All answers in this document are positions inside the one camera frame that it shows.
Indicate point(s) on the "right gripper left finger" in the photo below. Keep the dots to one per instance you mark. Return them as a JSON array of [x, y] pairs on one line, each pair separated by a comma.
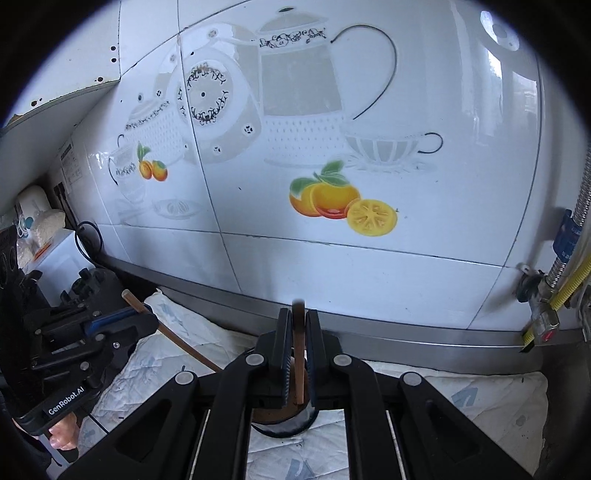
[[256, 380]]

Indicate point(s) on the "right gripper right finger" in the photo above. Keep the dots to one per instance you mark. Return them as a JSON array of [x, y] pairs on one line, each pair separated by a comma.
[[341, 381]]

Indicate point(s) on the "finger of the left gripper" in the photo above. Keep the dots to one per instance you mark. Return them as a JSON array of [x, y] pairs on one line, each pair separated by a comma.
[[116, 321], [57, 318]]

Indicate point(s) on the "wooden chopstick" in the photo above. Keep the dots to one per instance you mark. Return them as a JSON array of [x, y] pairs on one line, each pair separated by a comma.
[[140, 307], [299, 349]]

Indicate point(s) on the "left hand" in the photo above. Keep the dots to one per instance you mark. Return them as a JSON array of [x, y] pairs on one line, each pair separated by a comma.
[[65, 433]]

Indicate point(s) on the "black ribbed utensil holder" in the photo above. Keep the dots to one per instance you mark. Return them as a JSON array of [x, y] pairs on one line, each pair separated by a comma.
[[285, 422]]

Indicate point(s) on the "white box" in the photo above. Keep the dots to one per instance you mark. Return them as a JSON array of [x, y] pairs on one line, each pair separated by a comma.
[[61, 262]]

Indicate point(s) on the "white instruction sticker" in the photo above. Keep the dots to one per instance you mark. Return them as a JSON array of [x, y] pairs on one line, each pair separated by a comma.
[[70, 163]]

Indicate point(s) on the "white quilted cloth mat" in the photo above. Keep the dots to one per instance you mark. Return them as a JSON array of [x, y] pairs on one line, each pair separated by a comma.
[[510, 409]]

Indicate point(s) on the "red handle water valve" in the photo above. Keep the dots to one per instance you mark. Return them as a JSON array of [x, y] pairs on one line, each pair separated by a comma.
[[533, 290]]

